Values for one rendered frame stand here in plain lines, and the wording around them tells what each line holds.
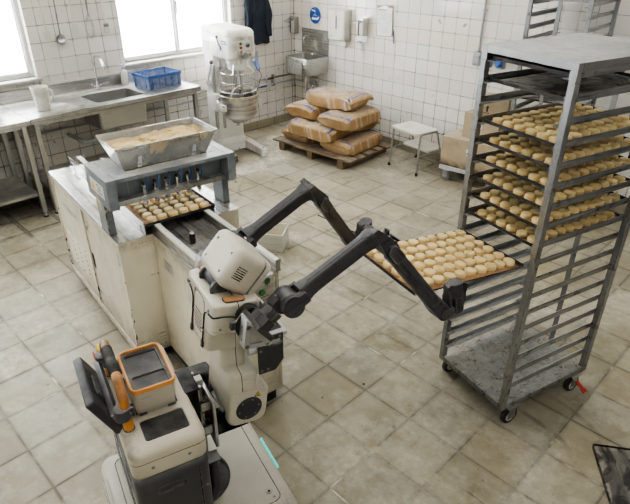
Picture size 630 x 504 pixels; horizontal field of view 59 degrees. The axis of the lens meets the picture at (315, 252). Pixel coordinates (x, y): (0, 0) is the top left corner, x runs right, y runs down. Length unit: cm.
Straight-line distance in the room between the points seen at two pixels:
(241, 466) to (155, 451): 67
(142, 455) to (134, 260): 142
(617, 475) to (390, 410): 110
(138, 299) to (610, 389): 268
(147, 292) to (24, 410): 89
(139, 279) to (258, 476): 128
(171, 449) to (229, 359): 36
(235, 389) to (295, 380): 121
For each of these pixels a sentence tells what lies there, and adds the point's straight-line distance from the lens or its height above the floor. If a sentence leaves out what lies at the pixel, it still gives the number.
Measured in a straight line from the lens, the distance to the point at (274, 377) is 305.
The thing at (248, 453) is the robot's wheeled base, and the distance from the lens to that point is 257.
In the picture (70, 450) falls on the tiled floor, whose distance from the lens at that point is 317.
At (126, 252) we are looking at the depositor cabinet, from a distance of 308.
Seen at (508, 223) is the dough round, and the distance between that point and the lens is 277.
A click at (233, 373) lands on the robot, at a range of 208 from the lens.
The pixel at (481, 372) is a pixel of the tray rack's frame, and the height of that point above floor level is 15.
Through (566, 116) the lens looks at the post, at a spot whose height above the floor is 163.
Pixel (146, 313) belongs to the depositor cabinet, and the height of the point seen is 37.
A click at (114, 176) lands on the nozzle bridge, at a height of 118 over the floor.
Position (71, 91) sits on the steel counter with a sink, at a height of 89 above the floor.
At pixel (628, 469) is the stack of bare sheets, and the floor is 2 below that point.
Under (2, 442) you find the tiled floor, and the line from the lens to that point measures 336.
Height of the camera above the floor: 222
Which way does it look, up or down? 30 degrees down
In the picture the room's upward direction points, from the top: straight up
